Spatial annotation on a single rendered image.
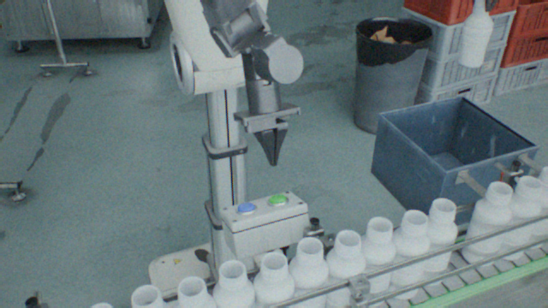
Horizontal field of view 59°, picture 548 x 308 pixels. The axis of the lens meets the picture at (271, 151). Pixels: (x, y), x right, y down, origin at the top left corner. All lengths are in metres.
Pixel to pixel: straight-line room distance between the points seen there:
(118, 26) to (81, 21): 0.30
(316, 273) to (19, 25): 4.10
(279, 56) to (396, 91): 2.29
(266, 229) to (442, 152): 1.01
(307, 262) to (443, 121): 1.03
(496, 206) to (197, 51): 0.68
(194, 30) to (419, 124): 0.81
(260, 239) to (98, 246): 1.70
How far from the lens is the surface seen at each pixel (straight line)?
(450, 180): 1.32
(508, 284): 1.02
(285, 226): 0.85
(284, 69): 0.72
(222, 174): 1.35
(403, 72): 2.93
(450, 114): 1.66
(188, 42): 1.12
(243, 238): 0.83
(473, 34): 1.32
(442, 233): 0.84
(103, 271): 2.36
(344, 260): 0.75
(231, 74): 1.17
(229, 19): 0.75
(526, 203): 0.94
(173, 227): 2.48
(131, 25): 4.35
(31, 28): 4.59
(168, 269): 1.93
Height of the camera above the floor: 1.68
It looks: 35 degrees down
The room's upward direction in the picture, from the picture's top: straight up
